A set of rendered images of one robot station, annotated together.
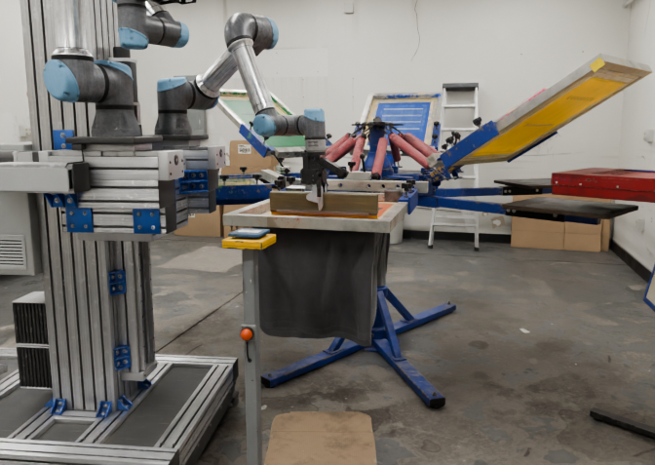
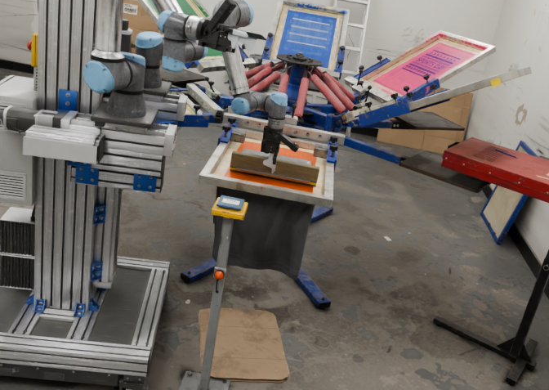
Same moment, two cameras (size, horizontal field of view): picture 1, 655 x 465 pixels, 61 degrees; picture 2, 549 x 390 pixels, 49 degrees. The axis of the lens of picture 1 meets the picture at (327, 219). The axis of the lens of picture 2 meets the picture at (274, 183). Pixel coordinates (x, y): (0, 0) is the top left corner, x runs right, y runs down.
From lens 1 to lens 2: 100 cm
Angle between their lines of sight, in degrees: 17
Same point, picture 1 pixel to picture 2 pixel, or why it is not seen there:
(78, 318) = (63, 239)
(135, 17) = (180, 50)
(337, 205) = (287, 171)
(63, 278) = (53, 208)
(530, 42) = not seen: outside the picture
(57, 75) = (100, 75)
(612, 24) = not seen: outside the picture
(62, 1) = (109, 15)
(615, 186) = (488, 172)
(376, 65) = not seen: outside the picture
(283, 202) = (242, 162)
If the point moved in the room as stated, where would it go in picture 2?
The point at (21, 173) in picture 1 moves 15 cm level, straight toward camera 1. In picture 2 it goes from (56, 145) to (72, 159)
